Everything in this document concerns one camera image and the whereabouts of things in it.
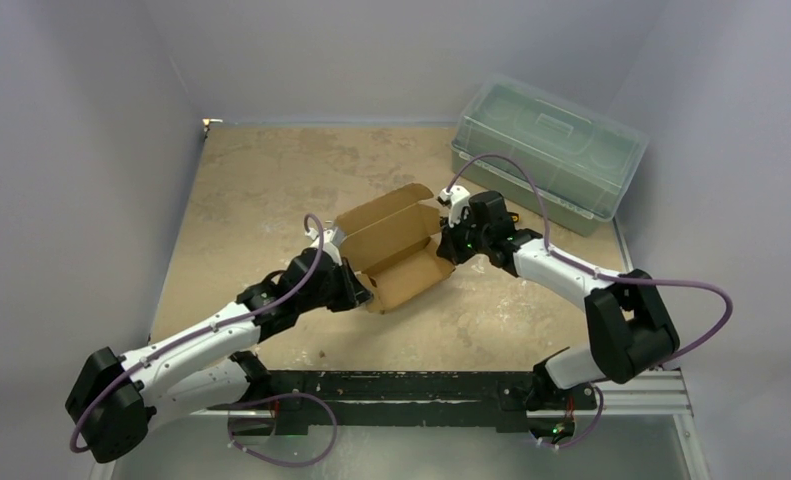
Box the brown cardboard box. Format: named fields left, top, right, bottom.
left=335, top=183, right=455, bottom=314

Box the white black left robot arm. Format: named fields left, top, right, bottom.
left=65, top=248, right=373, bottom=463

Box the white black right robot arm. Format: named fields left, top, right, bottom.
left=437, top=186, right=680, bottom=407

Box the clear plastic storage box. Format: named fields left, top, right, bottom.
left=451, top=76, right=648, bottom=221

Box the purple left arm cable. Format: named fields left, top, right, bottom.
left=68, top=213, right=326, bottom=455

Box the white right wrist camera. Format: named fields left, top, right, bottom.
left=437, top=184, right=471, bottom=228

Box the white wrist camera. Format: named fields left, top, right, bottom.
left=437, top=184, right=471, bottom=228
left=306, top=225, right=346, bottom=265

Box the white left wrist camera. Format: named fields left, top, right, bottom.
left=306, top=225, right=346, bottom=265

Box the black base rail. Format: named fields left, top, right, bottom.
left=230, top=351, right=598, bottom=437

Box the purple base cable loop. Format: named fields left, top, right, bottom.
left=226, top=392, right=339, bottom=469

